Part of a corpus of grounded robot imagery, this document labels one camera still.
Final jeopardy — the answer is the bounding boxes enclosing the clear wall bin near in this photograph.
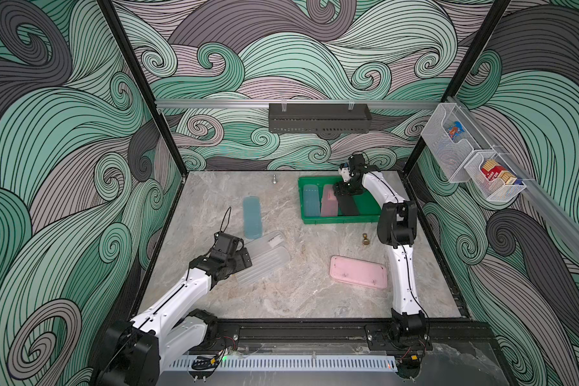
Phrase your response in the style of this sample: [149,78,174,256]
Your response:
[464,151,526,203]

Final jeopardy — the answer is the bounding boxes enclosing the pink flat lidded box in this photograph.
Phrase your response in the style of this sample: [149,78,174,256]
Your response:
[329,256,388,290]

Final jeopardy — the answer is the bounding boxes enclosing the white slotted cable duct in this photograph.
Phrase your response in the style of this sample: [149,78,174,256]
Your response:
[163,354,397,373]

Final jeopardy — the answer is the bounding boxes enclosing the black pencil case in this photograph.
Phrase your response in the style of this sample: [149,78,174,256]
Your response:
[335,192,360,216]

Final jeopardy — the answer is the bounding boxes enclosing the teal slim pencil case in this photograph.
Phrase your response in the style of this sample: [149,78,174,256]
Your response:
[243,196,263,240]

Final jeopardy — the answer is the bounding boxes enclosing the aluminium wall rail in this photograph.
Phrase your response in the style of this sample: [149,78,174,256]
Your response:
[155,98,439,110]

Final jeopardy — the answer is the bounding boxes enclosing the pink translucent pencil case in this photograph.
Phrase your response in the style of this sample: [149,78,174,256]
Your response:
[320,184,339,217]

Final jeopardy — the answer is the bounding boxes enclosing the blue packet in bin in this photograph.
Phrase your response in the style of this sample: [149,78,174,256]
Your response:
[446,121,466,142]

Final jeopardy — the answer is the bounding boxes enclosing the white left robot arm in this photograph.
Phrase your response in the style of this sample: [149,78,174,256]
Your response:
[91,231,253,385]

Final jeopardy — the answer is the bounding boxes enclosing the teal ribbed pencil case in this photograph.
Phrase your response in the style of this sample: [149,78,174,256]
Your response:
[302,184,321,217]

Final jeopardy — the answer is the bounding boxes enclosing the green plastic storage box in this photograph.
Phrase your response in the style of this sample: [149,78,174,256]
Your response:
[298,175,381,225]

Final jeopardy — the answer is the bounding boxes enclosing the clear ribbed pencil case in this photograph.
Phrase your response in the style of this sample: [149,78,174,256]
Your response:
[236,246,290,286]

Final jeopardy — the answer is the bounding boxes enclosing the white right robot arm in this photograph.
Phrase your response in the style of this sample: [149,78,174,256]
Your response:
[333,154,429,348]

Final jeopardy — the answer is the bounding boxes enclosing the black wall shelf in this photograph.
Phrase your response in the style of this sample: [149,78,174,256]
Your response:
[268,104,373,139]

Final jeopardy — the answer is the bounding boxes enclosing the red box in bin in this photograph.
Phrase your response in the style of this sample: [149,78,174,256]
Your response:
[480,159,507,181]

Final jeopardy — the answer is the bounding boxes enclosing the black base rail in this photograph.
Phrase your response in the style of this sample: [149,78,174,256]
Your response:
[191,318,494,354]

